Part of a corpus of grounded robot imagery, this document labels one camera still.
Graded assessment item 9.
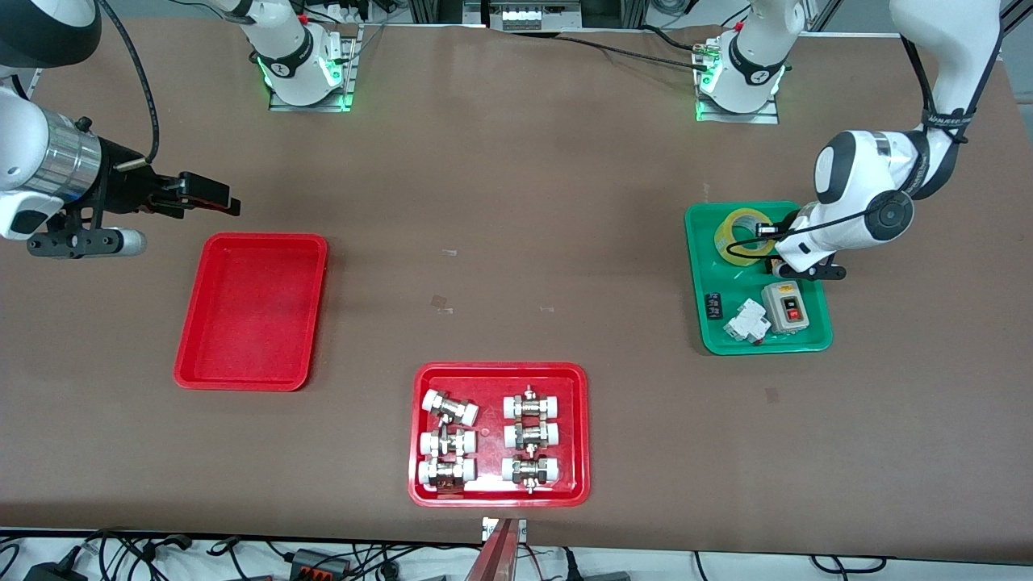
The black box with orange connectors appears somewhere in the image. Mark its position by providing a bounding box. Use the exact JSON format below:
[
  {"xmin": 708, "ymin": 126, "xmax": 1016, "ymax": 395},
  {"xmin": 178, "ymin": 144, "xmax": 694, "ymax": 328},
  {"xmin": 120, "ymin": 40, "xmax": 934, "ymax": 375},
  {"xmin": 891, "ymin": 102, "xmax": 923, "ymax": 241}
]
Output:
[{"xmin": 286, "ymin": 548, "xmax": 353, "ymax": 579}]

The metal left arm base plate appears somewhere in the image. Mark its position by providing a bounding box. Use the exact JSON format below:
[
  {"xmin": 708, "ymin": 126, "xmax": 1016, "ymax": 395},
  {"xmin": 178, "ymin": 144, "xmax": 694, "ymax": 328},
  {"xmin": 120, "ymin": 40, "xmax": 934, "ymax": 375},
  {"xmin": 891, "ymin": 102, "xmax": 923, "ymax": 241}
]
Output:
[{"xmin": 696, "ymin": 36, "xmax": 780, "ymax": 125}]

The grey push button switch box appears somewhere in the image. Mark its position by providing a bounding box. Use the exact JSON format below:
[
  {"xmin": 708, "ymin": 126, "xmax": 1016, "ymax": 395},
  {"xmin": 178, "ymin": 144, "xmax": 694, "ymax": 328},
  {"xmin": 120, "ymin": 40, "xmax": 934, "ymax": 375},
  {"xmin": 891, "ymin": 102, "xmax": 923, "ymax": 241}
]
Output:
[{"xmin": 761, "ymin": 281, "xmax": 811, "ymax": 335}]

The black cable on table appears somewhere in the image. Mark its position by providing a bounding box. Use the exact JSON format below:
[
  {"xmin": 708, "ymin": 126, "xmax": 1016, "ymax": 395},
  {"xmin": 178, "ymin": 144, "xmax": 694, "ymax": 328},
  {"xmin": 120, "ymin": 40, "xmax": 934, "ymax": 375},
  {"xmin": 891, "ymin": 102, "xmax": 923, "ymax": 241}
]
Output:
[{"xmin": 555, "ymin": 24, "xmax": 727, "ymax": 72}]

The red tray holding fittings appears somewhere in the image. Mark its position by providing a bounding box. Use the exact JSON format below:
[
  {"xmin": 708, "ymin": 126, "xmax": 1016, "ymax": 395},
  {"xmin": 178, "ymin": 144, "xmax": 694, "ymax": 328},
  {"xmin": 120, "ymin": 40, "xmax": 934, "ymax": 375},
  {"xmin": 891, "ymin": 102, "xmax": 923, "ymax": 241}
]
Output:
[{"xmin": 408, "ymin": 362, "xmax": 592, "ymax": 508}]

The black power adapter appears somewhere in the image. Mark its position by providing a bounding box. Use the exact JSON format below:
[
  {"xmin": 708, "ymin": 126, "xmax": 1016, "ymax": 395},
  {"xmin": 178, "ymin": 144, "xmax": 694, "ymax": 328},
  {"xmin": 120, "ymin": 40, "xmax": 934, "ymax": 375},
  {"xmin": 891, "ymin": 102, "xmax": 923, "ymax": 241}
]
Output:
[{"xmin": 23, "ymin": 560, "xmax": 88, "ymax": 581}]

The red aluminium bar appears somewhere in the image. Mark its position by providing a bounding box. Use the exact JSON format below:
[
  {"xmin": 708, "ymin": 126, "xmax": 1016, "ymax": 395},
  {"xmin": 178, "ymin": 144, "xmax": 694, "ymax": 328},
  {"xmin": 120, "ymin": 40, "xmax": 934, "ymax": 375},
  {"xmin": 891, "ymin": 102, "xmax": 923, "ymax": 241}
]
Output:
[{"xmin": 463, "ymin": 518, "xmax": 522, "ymax": 581}]

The green plastic tray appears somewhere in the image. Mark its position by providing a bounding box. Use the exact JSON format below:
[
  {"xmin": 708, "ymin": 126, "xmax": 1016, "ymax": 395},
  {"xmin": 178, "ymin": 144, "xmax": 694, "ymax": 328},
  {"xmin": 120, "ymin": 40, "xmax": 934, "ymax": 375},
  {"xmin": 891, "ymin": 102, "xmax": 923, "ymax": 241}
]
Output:
[{"xmin": 684, "ymin": 200, "xmax": 834, "ymax": 356}]

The empty red plastic tray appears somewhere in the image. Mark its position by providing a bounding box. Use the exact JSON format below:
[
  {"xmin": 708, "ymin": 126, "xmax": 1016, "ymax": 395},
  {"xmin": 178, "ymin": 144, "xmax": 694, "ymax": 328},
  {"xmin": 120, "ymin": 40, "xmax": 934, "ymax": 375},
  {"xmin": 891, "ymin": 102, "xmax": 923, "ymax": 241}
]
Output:
[{"xmin": 173, "ymin": 232, "xmax": 329, "ymax": 393}]

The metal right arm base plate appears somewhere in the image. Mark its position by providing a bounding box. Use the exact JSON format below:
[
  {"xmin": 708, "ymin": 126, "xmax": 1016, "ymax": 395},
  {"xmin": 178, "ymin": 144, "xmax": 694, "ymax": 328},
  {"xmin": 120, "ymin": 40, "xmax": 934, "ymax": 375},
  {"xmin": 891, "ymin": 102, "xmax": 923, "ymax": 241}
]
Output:
[{"xmin": 268, "ymin": 24, "xmax": 362, "ymax": 113}]

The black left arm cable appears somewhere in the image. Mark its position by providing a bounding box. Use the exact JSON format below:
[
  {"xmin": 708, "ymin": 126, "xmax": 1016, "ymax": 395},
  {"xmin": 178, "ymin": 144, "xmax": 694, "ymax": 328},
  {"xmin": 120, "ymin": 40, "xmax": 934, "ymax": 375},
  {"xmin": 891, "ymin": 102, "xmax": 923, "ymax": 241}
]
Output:
[{"xmin": 725, "ymin": 28, "xmax": 1006, "ymax": 268}]

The silver metal bracket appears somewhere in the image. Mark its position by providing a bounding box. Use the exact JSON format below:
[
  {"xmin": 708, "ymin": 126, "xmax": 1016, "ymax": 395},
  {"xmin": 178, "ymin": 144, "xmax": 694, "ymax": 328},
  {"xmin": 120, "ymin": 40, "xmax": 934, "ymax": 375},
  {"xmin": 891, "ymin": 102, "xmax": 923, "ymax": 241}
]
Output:
[{"xmin": 481, "ymin": 516, "xmax": 528, "ymax": 542}]

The white circuit breaker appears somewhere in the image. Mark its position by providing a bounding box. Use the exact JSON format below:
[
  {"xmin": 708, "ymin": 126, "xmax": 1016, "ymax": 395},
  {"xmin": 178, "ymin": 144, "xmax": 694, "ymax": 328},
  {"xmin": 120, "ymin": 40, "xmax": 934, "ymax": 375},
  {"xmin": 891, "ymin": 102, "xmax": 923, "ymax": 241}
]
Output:
[{"xmin": 723, "ymin": 298, "xmax": 770, "ymax": 346}]

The yellow clear tape roll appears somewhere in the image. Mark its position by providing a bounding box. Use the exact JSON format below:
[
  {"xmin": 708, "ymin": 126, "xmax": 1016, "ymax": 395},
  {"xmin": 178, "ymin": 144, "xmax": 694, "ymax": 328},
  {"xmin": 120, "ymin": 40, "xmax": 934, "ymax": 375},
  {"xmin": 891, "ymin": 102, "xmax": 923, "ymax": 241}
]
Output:
[{"xmin": 713, "ymin": 207, "xmax": 782, "ymax": 266}]

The white metal pipe fitting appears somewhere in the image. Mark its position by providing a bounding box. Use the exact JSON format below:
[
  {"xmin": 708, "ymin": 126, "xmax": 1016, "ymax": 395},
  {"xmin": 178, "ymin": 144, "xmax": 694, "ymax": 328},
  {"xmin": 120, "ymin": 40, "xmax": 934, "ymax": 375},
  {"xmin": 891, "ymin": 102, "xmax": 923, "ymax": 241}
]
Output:
[
  {"xmin": 503, "ymin": 420, "xmax": 562, "ymax": 452},
  {"xmin": 421, "ymin": 389, "xmax": 480, "ymax": 427},
  {"xmin": 417, "ymin": 458, "xmax": 478, "ymax": 494},
  {"xmin": 503, "ymin": 385, "xmax": 563, "ymax": 421},
  {"xmin": 500, "ymin": 454, "xmax": 562, "ymax": 494},
  {"xmin": 419, "ymin": 428, "xmax": 478, "ymax": 459}
]

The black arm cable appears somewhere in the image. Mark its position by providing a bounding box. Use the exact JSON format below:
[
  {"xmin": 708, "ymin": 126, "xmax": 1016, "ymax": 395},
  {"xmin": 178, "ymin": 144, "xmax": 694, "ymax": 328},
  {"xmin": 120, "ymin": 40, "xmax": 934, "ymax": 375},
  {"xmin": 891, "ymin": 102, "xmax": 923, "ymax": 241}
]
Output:
[
  {"xmin": 95, "ymin": 0, "xmax": 161, "ymax": 172},
  {"xmin": 725, "ymin": 28, "xmax": 1006, "ymax": 268}
]

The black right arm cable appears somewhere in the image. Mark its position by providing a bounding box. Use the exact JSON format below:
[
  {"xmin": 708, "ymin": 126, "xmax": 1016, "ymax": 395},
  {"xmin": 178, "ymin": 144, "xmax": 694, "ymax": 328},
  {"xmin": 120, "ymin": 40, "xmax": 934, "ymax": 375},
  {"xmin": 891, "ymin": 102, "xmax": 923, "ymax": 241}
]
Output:
[{"xmin": 95, "ymin": 0, "xmax": 161, "ymax": 172}]

